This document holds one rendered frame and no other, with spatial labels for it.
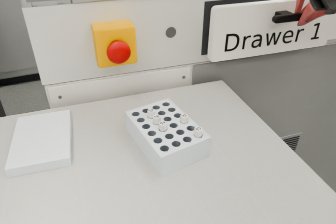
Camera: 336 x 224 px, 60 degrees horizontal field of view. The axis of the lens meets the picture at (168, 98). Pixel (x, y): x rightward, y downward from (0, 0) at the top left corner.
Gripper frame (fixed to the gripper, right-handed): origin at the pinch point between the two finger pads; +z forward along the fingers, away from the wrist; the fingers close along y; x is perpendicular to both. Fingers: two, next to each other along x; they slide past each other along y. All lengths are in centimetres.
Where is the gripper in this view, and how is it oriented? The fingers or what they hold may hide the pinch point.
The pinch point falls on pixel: (300, 18)
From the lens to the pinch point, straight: 64.6
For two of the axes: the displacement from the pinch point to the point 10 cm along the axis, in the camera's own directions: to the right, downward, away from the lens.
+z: -1.8, 4.0, 9.0
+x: -9.5, 1.7, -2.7
